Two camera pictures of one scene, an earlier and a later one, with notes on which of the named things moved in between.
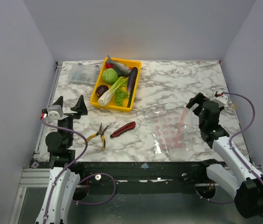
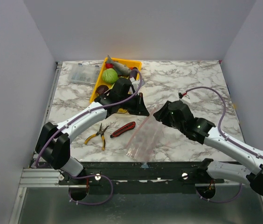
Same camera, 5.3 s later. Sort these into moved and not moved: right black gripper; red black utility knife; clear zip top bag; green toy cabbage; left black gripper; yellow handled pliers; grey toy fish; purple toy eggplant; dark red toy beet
Moved: right black gripper; clear zip top bag; left black gripper
Not moved: dark red toy beet; purple toy eggplant; red black utility knife; grey toy fish; yellow handled pliers; green toy cabbage
